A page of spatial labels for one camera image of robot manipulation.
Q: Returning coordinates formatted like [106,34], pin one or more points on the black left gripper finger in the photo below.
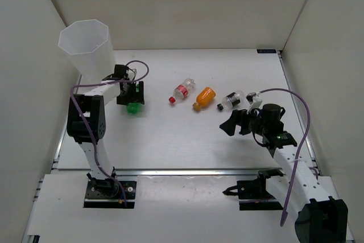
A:
[139,93]
[126,98]

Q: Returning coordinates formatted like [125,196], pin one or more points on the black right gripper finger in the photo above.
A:
[234,120]
[246,126]

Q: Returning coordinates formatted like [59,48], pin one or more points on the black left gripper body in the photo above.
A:
[131,87]

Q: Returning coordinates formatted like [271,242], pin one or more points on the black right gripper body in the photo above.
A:
[260,127]

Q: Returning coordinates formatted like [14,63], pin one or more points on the green plastic soda bottle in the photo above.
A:
[133,108]

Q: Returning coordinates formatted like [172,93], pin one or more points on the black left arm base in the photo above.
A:
[106,194]

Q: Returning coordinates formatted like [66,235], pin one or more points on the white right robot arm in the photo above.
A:
[318,216]

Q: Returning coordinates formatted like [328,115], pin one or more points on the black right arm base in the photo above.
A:
[252,194]

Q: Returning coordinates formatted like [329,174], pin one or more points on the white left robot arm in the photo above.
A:
[86,122]

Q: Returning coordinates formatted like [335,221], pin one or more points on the translucent white plastic bin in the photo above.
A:
[87,44]

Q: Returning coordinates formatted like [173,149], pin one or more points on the clear bottle black label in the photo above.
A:
[231,100]

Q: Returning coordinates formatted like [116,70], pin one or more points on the orange juice bottle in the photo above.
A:
[204,99]

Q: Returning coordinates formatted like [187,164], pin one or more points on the clear bottle red label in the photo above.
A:
[182,91]

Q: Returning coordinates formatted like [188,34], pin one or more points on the dark label on table edge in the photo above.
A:
[266,51]

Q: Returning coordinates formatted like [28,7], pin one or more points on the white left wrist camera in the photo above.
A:
[131,73]

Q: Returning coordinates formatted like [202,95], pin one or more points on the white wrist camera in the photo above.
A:
[131,73]
[254,100]

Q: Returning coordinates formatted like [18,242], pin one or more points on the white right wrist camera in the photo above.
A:
[254,100]

